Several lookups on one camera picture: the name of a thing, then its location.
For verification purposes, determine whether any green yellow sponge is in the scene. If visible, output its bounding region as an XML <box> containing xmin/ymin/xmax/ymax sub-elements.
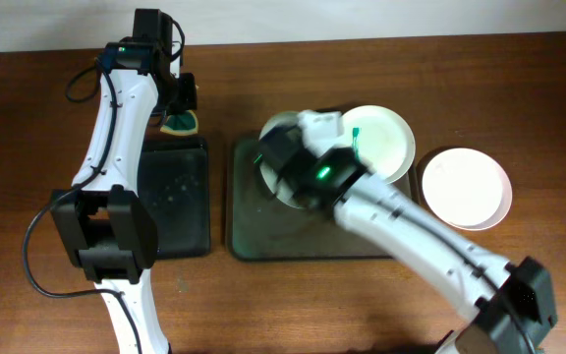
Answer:
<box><xmin>160</xmin><ymin>110</ymin><xmax>198</xmax><ymax>137</ymax></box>

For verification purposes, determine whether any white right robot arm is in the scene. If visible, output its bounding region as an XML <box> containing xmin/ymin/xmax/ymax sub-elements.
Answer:
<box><xmin>255</xmin><ymin>110</ymin><xmax>558</xmax><ymax>353</ymax></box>

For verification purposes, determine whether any white plate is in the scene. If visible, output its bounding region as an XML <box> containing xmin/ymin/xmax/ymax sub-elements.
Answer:
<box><xmin>259</xmin><ymin>111</ymin><xmax>302</xmax><ymax>208</ymax></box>
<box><xmin>342</xmin><ymin>105</ymin><xmax>416</xmax><ymax>183</ymax></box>
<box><xmin>421</xmin><ymin>147</ymin><xmax>513</xmax><ymax>231</ymax></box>

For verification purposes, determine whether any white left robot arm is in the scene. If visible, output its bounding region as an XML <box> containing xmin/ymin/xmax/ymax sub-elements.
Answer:
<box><xmin>50</xmin><ymin>9</ymin><xmax>197</xmax><ymax>353</ymax></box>

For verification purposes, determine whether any small black tray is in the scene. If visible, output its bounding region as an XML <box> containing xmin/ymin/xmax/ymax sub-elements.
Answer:
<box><xmin>138</xmin><ymin>137</ymin><xmax>211</xmax><ymax>261</ymax></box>

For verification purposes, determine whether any large dark serving tray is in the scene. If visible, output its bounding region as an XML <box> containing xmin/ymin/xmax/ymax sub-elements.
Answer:
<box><xmin>225</xmin><ymin>133</ymin><xmax>390</xmax><ymax>262</ymax></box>

